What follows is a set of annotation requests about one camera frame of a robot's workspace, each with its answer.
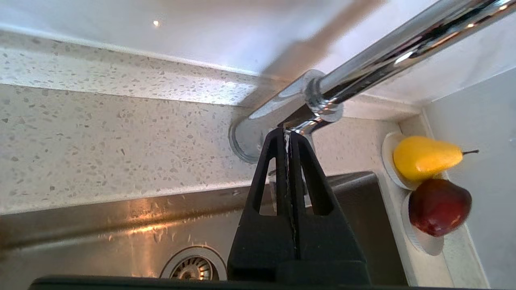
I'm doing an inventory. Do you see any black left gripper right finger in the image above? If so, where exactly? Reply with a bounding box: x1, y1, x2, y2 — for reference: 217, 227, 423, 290
287, 130, 372, 282

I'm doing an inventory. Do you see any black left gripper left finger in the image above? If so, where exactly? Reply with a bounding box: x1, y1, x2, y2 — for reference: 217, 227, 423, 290
227, 127, 300, 282

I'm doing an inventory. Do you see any chrome gooseneck faucet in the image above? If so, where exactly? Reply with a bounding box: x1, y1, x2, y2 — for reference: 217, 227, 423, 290
229, 0, 516, 164

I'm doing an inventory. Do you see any stainless steel sink basin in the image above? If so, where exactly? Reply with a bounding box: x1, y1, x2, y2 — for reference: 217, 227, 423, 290
0, 171, 408, 287

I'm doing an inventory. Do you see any round metal drain strainer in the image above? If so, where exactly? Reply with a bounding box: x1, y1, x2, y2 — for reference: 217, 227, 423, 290
160, 245, 227, 281

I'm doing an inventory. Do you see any small white dish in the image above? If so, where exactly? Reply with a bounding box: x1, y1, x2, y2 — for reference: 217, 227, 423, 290
381, 131, 449, 257

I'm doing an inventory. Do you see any dark red apple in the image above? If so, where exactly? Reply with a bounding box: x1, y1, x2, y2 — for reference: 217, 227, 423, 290
408, 178, 473, 238

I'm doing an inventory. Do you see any yellow pear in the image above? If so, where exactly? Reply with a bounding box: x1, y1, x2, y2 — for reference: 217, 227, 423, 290
393, 135, 480, 182

